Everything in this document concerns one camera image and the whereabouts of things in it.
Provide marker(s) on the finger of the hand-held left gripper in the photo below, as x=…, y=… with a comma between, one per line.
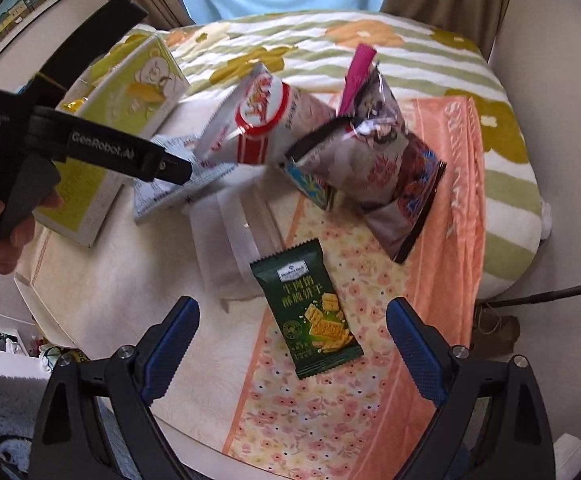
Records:
x=95, y=40
x=173, y=167

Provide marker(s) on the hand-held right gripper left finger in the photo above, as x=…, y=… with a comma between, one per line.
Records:
x=170, y=346

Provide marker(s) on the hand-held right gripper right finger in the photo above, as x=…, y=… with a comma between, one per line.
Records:
x=415, y=351

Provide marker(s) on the grey and white snack packet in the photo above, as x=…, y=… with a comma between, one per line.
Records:
x=170, y=200

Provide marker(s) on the green cardboard box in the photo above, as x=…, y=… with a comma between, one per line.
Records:
x=140, y=90

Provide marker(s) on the white and red snack packet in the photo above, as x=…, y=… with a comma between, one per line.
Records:
x=270, y=110

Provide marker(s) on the dark green cracker packet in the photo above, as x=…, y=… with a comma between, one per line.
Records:
x=305, y=305

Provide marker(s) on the teal snack packet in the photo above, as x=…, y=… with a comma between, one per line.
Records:
x=315, y=187

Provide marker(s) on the purple snack packet pink top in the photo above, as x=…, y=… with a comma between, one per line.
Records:
x=370, y=160

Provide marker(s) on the person's left hand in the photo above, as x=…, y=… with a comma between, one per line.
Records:
x=15, y=247

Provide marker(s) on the pink floral cloth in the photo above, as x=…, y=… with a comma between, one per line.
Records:
x=420, y=285

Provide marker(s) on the brown bag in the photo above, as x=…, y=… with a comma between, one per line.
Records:
x=497, y=330

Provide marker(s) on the clear plastic wrapper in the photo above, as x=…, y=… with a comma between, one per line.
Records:
x=230, y=240

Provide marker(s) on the grey fleece clothing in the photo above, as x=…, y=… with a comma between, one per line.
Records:
x=0, y=410

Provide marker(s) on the small white cloth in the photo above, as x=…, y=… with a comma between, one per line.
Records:
x=546, y=220

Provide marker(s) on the green striped floral quilt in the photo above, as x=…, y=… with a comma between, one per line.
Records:
x=505, y=170

